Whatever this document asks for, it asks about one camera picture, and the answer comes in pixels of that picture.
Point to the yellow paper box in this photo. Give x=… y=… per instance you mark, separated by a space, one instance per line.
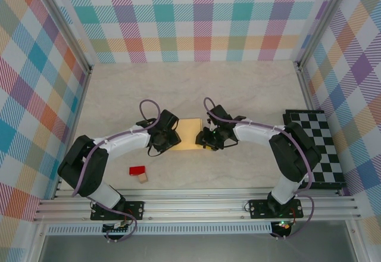
x=189 y=134

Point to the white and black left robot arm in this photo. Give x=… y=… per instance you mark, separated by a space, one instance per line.
x=119 y=141

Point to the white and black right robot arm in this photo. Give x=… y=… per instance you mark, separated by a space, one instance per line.
x=256 y=132

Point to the red block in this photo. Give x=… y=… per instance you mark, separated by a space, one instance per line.
x=137 y=170

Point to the small wooden cube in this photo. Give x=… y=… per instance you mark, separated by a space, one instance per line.
x=143 y=178

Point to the black and grey checkerboard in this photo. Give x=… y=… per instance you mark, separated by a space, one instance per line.
x=321 y=131

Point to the grey metal panel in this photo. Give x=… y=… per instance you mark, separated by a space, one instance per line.
x=190 y=250

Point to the aluminium rail frame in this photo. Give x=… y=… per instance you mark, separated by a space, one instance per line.
x=193 y=205

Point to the aluminium side rail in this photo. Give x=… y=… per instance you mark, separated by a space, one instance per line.
x=305 y=89

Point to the aluminium corner post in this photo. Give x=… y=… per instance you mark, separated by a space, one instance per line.
x=322 y=21
x=66 y=21

